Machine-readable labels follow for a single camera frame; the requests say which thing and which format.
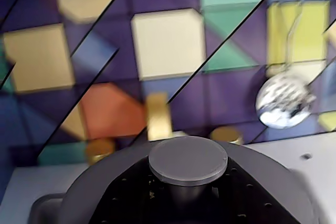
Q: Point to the silver hanging ladle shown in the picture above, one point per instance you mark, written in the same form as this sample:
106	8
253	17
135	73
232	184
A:
283	103

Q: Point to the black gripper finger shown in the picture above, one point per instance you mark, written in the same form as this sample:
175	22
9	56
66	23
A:
126	197
249	200

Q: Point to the grey black robot wrist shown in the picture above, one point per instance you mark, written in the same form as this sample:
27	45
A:
187	158

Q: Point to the yellow rectangular block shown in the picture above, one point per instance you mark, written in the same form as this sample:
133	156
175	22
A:
157	119

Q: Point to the gold faucet knob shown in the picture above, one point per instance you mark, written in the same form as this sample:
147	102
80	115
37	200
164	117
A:
99	150
227	134

